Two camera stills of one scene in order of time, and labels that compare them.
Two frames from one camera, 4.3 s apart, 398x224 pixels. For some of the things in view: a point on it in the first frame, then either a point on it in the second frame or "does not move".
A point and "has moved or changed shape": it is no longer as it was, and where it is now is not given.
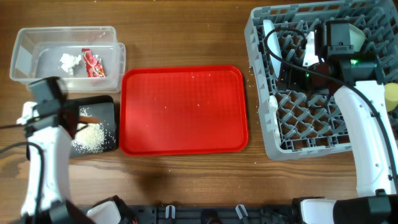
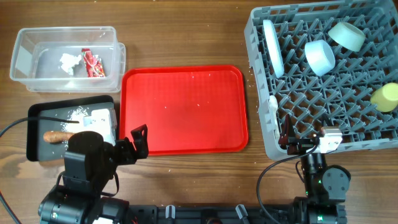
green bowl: x=357 y=37 has moved or changed shape
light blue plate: x=274 y=44 does not move
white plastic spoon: x=273 y=108 does not move
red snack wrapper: x=94 y=64 does not move
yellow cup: x=391 y=95 does not move
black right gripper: x=288 y=78 → x=299 y=144
